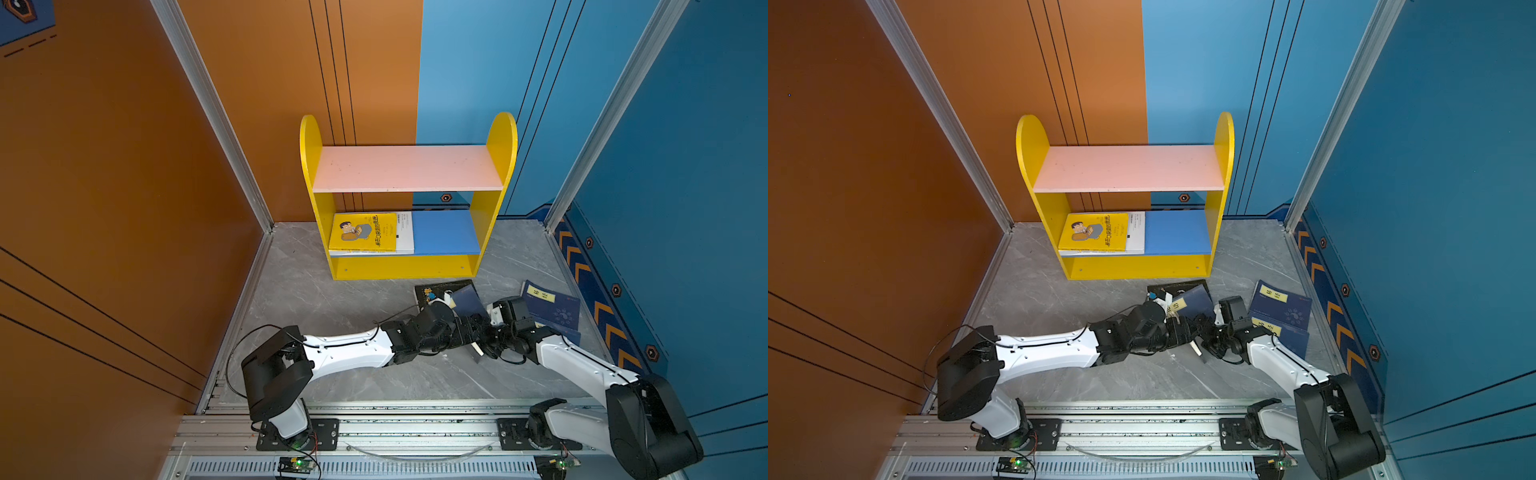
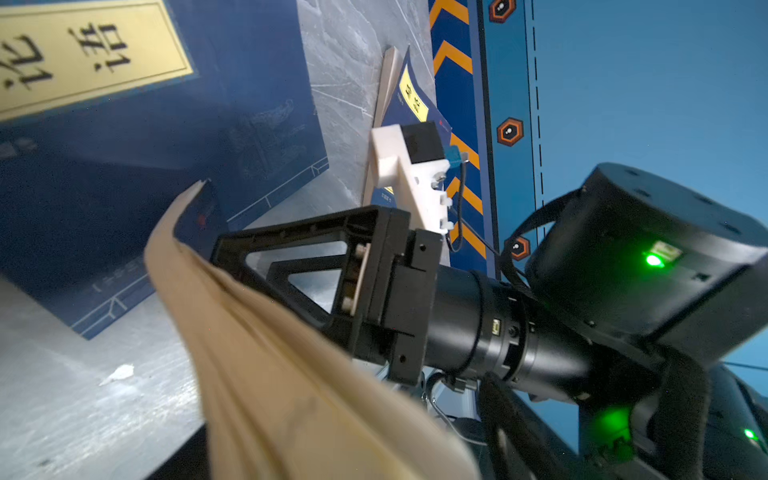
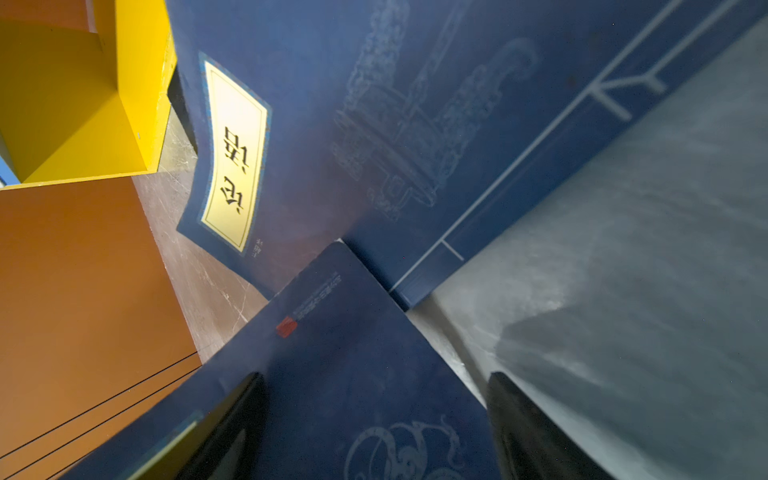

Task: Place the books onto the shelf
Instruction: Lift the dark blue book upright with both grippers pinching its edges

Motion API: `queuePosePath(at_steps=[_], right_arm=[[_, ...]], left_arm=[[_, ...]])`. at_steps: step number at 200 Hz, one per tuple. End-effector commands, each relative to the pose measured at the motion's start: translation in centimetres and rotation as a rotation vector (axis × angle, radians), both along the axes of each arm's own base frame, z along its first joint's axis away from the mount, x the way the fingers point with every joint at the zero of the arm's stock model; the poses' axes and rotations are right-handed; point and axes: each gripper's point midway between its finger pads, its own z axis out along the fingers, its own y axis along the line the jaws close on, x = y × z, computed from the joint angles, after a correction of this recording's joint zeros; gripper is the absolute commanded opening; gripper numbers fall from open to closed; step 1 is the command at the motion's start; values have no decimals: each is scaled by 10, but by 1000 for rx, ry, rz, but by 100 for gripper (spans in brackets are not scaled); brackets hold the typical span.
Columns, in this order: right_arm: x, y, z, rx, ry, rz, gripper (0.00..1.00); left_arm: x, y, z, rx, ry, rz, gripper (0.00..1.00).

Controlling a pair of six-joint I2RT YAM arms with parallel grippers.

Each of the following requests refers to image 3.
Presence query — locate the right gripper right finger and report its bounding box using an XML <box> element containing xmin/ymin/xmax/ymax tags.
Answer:
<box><xmin>487</xmin><ymin>372</ymin><xmax>613</xmax><ymax>480</ymax></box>

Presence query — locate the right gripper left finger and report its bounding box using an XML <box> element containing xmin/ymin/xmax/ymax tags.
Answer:
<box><xmin>176</xmin><ymin>372</ymin><xmax>267</xmax><ymax>479</ymax></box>

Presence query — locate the navy book yellow label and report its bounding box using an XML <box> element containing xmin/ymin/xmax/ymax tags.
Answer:
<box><xmin>68</xmin><ymin>241</ymin><xmax>500</xmax><ymax>479</ymax></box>

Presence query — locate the yellow pink blue bookshelf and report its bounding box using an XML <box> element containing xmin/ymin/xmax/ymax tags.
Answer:
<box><xmin>1</xmin><ymin>1</ymin><xmax>177</xmax><ymax>189</ymax></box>

